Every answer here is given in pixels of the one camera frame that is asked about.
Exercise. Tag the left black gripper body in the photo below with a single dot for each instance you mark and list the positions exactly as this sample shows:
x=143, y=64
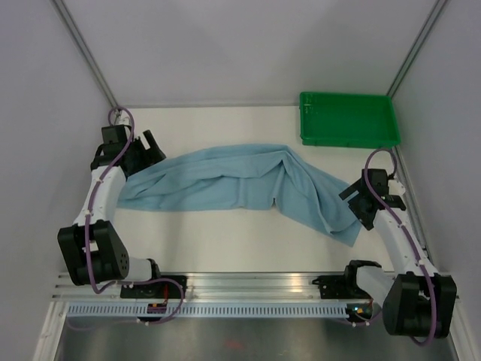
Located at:
x=140, y=157

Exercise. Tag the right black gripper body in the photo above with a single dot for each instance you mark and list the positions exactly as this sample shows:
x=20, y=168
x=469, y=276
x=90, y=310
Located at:
x=355, y=205

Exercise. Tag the green plastic tray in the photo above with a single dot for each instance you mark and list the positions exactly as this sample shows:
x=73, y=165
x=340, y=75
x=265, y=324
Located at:
x=347, y=120

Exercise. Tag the light blue trousers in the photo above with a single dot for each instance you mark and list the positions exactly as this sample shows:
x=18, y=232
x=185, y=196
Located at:
x=256, y=177

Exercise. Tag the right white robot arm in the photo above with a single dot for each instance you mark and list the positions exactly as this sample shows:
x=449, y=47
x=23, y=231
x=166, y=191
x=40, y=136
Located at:
x=417, y=301

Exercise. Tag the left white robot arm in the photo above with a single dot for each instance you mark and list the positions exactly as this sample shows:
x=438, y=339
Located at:
x=91, y=248

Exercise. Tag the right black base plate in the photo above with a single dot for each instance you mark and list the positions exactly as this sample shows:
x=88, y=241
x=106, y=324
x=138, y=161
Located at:
x=339, y=288

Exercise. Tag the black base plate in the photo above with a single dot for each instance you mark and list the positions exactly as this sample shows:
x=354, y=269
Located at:
x=170, y=287
x=339, y=288

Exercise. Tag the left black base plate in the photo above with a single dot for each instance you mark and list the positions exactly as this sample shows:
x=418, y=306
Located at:
x=170, y=287

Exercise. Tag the aluminium mounting rail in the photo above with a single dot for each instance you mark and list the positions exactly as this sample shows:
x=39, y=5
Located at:
x=215, y=287

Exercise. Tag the left aluminium frame post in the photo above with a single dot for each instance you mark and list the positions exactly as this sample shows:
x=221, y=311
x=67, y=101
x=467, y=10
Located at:
x=73, y=30

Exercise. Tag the aluminium frame post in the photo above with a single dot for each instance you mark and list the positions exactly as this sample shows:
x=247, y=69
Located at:
x=421, y=38
x=73, y=30

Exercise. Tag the white slotted cable duct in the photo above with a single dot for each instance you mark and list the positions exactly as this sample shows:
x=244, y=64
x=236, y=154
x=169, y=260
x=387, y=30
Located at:
x=208, y=309

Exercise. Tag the right aluminium frame post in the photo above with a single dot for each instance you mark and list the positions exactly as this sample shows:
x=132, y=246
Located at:
x=421, y=38

